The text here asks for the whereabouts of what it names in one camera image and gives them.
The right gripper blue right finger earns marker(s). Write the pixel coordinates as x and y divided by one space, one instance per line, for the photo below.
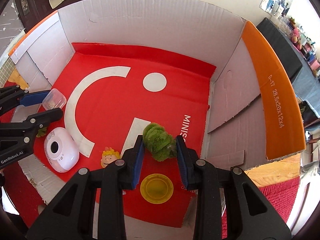
249 214

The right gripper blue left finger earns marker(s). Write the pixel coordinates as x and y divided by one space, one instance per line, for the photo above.
70 214

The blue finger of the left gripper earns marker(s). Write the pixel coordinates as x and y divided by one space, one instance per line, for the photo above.
14 96
31 125

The green fuzzy scrunchie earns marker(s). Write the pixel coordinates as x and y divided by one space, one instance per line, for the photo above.
41 132
159 142

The small clear plastic box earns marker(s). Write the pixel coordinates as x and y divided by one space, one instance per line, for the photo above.
54 99

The pink My Melody case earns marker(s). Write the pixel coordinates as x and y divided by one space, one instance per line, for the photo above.
61 150

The blonde girl figurine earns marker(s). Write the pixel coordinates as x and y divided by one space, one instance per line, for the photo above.
109 155

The yellow round plastic cap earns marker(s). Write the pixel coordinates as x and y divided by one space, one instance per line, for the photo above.
156 188

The dark brown wooden door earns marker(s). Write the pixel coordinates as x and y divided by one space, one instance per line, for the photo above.
31 12

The orange white cardboard box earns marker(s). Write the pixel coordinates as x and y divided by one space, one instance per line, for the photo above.
196 69

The dark cloth side table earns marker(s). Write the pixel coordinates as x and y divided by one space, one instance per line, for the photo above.
305 85

